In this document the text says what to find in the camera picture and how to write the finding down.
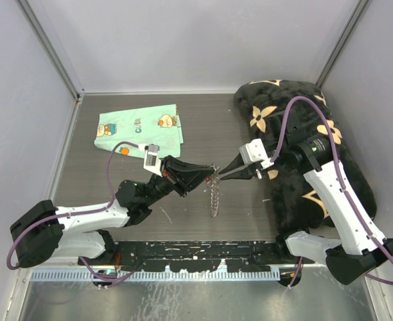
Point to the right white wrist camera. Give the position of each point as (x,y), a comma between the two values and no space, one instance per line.
(254,152)

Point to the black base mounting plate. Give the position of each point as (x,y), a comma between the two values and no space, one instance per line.
(194,256)

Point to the metal keyring disc with rings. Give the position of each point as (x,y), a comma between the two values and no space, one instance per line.
(213,182)

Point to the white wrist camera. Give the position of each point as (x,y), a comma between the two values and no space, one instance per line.
(254,152)
(152,163)

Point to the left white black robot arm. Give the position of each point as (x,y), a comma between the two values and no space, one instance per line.
(46,231)

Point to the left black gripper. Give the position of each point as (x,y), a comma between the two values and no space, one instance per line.
(183,176)

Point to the left aluminium frame post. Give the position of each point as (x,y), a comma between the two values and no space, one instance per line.
(40,22)

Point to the aluminium frame post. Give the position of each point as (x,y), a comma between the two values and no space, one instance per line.
(40,22)
(346,34)

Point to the green cartoon print cloth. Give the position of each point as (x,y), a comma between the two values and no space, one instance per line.
(158,125)

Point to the black floral plush pillow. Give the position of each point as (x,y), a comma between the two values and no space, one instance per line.
(296,204)

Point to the right aluminium frame post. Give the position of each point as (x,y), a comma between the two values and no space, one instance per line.
(346,34)

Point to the white slotted cable duct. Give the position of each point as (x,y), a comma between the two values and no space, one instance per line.
(81,275)

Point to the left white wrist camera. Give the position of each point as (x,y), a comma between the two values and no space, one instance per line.
(152,163)

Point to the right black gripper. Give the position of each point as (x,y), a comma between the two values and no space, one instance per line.
(245,173)

